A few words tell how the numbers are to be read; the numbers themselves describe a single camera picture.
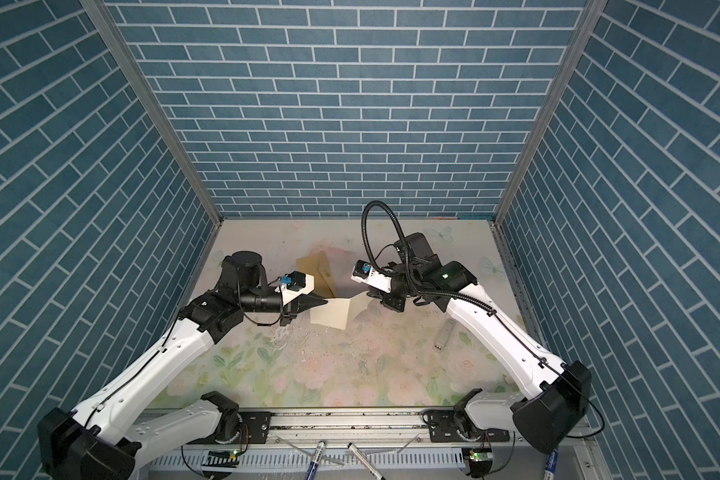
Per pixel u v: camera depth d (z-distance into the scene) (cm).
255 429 74
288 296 56
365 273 61
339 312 72
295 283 55
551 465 68
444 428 73
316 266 105
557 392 38
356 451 70
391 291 63
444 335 87
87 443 36
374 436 74
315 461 68
